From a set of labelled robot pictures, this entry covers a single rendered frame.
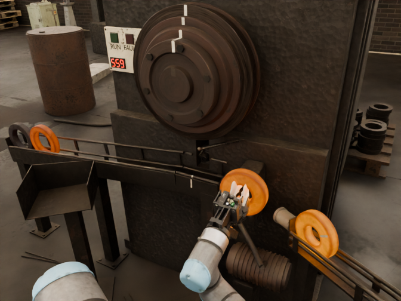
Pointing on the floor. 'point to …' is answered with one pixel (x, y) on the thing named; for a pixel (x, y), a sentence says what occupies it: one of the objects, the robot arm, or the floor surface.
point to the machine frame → (252, 126)
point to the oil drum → (62, 69)
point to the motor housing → (243, 289)
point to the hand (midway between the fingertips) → (243, 187)
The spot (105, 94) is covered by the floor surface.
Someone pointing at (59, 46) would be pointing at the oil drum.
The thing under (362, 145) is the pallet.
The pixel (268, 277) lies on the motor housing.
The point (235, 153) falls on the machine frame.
